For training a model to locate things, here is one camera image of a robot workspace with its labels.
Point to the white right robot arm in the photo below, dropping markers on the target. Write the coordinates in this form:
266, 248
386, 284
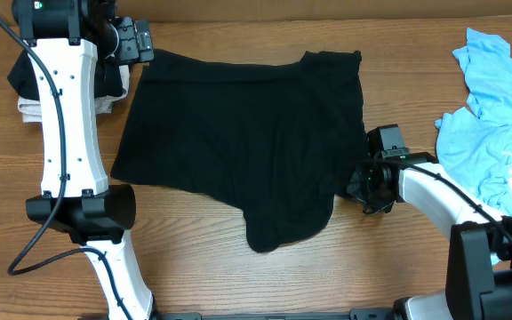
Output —
478, 282

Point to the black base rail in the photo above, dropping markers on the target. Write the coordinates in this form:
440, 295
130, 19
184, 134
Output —
352, 314

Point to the folded black garment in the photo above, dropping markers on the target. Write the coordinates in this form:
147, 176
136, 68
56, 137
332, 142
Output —
108, 79

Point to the folded white garment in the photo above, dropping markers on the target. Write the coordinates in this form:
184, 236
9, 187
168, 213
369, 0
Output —
31, 109

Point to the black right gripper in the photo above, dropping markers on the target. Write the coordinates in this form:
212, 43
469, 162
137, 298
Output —
353, 189

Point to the light blue t-shirt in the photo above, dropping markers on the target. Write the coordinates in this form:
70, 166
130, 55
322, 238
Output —
474, 143

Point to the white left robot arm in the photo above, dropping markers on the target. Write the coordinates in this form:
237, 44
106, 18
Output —
66, 42

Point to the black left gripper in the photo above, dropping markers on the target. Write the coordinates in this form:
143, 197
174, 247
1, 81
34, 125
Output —
132, 52

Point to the black t-shirt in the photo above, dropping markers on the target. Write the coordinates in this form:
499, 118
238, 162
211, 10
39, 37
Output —
276, 142

